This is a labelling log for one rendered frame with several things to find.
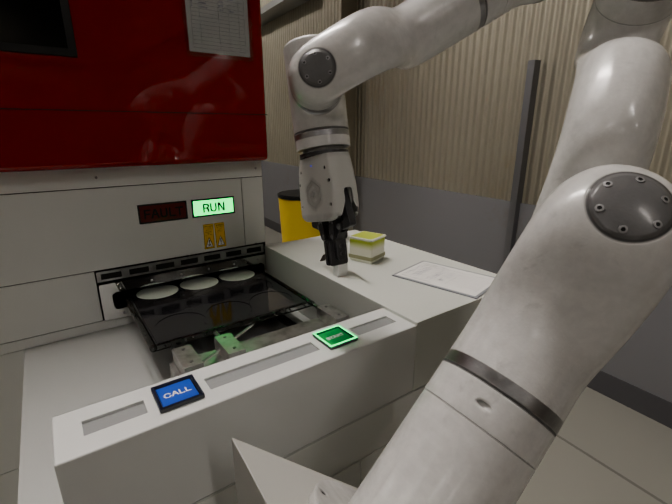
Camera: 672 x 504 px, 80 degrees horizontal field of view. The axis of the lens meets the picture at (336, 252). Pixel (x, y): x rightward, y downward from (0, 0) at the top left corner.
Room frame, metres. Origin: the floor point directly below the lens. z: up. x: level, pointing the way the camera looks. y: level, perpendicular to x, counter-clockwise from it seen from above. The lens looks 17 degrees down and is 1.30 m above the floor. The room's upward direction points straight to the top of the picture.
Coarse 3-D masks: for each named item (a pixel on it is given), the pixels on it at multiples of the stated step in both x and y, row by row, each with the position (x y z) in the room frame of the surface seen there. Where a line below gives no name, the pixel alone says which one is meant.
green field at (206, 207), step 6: (228, 198) 1.11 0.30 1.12; (198, 204) 1.06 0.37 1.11; (204, 204) 1.07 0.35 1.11; (210, 204) 1.08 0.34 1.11; (216, 204) 1.09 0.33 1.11; (222, 204) 1.10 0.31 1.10; (228, 204) 1.11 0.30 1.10; (198, 210) 1.06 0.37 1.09; (204, 210) 1.07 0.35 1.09; (210, 210) 1.08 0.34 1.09; (216, 210) 1.09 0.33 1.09; (222, 210) 1.10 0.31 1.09; (228, 210) 1.11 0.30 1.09
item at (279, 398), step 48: (384, 336) 0.62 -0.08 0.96; (240, 384) 0.48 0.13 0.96; (288, 384) 0.50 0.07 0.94; (336, 384) 0.56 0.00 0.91; (384, 384) 0.62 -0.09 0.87; (96, 432) 0.39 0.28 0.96; (144, 432) 0.39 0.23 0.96; (192, 432) 0.42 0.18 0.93; (240, 432) 0.46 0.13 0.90; (288, 432) 0.50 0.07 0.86; (96, 480) 0.36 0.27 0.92; (144, 480) 0.39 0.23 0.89; (192, 480) 0.42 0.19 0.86
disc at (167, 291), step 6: (144, 288) 0.99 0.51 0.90; (150, 288) 0.99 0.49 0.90; (156, 288) 0.99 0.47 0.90; (162, 288) 0.99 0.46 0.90; (168, 288) 0.99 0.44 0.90; (174, 288) 0.99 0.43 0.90; (138, 294) 0.95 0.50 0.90; (144, 294) 0.95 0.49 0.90; (150, 294) 0.95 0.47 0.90; (156, 294) 0.95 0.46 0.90; (162, 294) 0.95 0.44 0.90; (168, 294) 0.95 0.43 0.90
